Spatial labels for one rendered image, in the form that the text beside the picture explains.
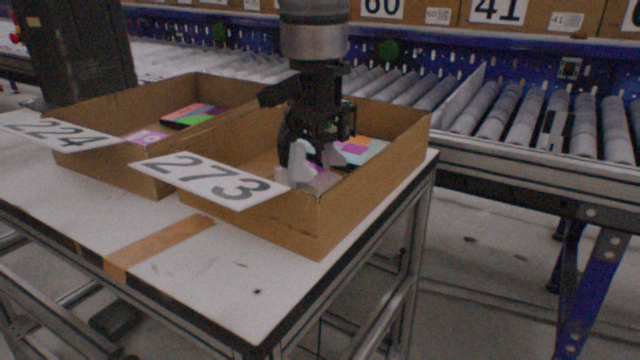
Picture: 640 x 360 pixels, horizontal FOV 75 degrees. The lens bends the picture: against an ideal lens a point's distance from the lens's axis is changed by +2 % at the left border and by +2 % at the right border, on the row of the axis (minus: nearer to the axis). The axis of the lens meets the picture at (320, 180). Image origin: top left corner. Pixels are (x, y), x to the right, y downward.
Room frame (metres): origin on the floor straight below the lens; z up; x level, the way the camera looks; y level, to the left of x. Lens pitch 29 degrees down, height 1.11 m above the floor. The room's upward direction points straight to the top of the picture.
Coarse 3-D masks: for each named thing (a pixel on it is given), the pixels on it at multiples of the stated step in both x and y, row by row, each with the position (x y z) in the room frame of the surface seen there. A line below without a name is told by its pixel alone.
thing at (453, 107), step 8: (480, 72) 1.25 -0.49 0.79; (472, 80) 1.16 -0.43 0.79; (480, 80) 1.28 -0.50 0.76; (464, 88) 1.07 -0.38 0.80; (472, 88) 1.18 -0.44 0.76; (480, 88) 1.30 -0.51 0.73; (456, 96) 1.00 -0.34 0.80; (464, 96) 1.09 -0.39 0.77; (472, 96) 1.20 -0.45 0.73; (448, 104) 0.93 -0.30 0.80; (456, 104) 1.01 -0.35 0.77; (464, 104) 1.11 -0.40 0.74; (448, 112) 0.94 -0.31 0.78; (456, 112) 1.03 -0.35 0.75; (448, 120) 0.95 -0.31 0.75
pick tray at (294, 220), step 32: (352, 96) 0.83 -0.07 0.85; (224, 128) 0.67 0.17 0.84; (256, 128) 0.74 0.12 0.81; (352, 128) 0.83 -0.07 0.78; (384, 128) 0.79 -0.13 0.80; (416, 128) 0.67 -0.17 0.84; (224, 160) 0.67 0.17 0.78; (256, 160) 0.71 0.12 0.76; (384, 160) 0.57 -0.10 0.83; (416, 160) 0.69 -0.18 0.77; (288, 192) 0.45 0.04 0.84; (352, 192) 0.49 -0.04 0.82; (384, 192) 0.58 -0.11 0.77; (256, 224) 0.48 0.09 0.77; (288, 224) 0.45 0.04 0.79; (320, 224) 0.43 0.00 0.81; (352, 224) 0.49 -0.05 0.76; (320, 256) 0.43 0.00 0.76
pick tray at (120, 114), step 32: (128, 96) 0.87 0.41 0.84; (160, 96) 0.94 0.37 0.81; (192, 96) 1.03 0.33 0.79; (224, 96) 0.99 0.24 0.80; (96, 128) 0.80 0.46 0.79; (128, 128) 0.86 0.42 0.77; (160, 128) 0.88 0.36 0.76; (192, 128) 0.66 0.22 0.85; (64, 160) 0.70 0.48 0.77; (96, 160) 0.64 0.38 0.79; (128, 160) 0.60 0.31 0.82; (160, 192) 0.58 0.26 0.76
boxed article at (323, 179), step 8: (280, 168) 0.60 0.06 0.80; (312, 168) 0.60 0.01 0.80; (320, 168) 0.60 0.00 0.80; (280, 176) 0.59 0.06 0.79; (320, 176) 0.57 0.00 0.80; (328, 176) 0.57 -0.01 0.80; (336, 176) 0.57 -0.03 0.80; (304, 184) 0.55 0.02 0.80; (312, 184) 0.55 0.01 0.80; (320, 184) 0.55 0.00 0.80; (328, 184) 0.55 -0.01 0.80; (304, 192) 0.55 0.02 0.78; (312, 192) 0.54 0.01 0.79; (320, 192) 0.54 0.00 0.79
